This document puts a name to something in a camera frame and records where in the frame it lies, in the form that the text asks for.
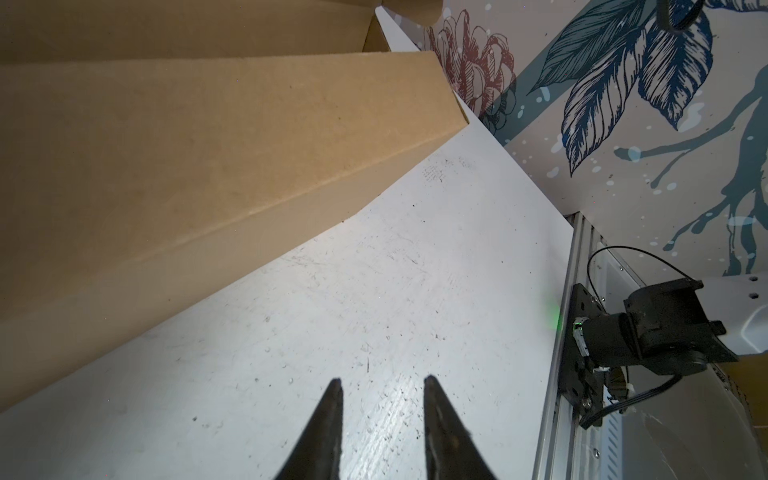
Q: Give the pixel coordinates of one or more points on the brown cardboard paper box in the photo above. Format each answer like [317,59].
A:
[153,152]

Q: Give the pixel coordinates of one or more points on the aluminium front rail frame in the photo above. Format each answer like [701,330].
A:
[565,450]

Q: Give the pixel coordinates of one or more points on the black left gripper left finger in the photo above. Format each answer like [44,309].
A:
[317,453]

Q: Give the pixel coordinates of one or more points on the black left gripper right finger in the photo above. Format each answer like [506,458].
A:
[449,450]

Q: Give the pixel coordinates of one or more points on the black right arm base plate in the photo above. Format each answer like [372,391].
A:
[579,380]

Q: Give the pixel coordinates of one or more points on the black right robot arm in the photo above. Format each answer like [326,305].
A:
[672,328]

